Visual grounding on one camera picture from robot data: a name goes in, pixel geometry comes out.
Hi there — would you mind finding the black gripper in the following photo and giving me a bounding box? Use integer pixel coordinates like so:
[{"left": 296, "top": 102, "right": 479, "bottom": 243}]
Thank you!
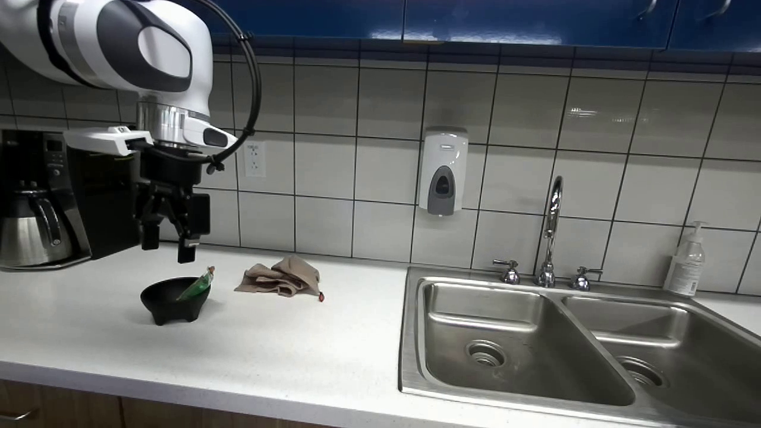
[{"left": 135, "top": 144, "right": 215, "bottom": 265}]

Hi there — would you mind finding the green granola bar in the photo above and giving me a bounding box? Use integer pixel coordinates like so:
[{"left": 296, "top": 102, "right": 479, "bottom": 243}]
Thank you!
[{"left": 174, "top": 263, "right": 218, "bottom": 306}]

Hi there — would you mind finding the black footed bowl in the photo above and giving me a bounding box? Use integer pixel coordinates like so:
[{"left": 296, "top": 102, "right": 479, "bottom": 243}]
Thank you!
[{"left": 138, "top": 274, "right": 215, "bottom": 328}]

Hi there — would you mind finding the black and silver coffee maker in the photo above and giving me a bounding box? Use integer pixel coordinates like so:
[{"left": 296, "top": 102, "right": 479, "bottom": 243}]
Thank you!
[{"left": 0, "top": 127, "right": 145, "bottom": 274}]

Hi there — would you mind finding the crumpled brown cloth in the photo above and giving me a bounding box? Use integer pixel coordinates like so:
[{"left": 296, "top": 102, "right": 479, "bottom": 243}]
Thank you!
[{"left": 233, "top": 255, "right": 328, "bottom": 303}]

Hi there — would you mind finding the stainless steel coffee carafe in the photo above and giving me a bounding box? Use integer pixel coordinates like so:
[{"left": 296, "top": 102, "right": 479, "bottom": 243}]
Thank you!
[{"left": 0, "top": 187, "right": 79, "bottom": 269}]

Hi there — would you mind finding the wooden lower cabinet front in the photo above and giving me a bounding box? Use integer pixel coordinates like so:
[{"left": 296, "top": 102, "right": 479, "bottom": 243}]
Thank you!
[
  {"left": 0, "top": 378, "right": 124, "bottom": 428},
  {"left": 120, "top": 394, "right": 319, "bottom": 428}
]

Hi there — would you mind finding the blue upper cabinet door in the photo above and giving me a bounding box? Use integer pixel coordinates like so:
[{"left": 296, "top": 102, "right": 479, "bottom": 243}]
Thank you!
[
  {"left": 211, "top": 0, "right": 407, "bottom": 43},
  {"left": 673, "top": 0, "right": 761, "bottom": 55},
  {"left": 401, "top": 0, "right": 675, "bottom": 47}
]

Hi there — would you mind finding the stainless steel double sink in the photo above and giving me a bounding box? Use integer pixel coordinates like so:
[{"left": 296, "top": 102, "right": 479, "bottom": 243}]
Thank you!
[{"left": 397, "top": 265, "right": 761, "bottom": 428}]

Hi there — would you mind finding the chrome sink faucet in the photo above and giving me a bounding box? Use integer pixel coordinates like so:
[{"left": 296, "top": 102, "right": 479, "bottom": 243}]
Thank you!
[{"left": 535, "top": 173, "right": 567, "bottom": 290}]

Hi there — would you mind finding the clear pump soap bottle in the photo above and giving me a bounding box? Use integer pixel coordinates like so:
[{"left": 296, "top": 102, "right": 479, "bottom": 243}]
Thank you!
[{"left": 662, "top": 221, "right": 709, "bottom": 300}]

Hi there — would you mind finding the white wall outlet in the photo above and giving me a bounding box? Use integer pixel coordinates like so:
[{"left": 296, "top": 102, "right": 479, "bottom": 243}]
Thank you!
[{"left": 241, "top": 139, "right": 268, "bottom": 180}]

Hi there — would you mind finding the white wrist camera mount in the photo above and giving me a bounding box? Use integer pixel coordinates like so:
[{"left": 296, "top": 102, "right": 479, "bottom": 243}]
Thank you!
[{"left": 65, "top": 124, "right": 157, "bottom": 160}]

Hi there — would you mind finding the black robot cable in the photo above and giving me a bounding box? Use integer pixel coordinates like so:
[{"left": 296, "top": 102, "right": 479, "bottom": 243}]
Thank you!
[{"left": 185, "top": 0, "right": 265, "bottom": 175}]

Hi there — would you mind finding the silver lower cabinet handle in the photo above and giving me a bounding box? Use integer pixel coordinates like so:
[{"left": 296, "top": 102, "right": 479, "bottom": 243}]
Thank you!
[{"left": 0, "top": 406, "right": 41, "bottom": 426}]

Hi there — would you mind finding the white wall soap dispenser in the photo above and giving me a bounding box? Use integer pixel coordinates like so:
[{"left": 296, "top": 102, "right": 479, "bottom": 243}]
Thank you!
[{"left": 416, "top": 127, "right": 470, "bottom": 219}]

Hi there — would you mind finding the chrome faucet handle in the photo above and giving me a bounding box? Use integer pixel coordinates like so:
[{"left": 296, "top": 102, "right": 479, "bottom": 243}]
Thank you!
[
  {"left": 489, "top": 256, "right": 525, "bottom": 284},
  {"left": 572, "top": 263, "right": 606, "bottom": 293}
]

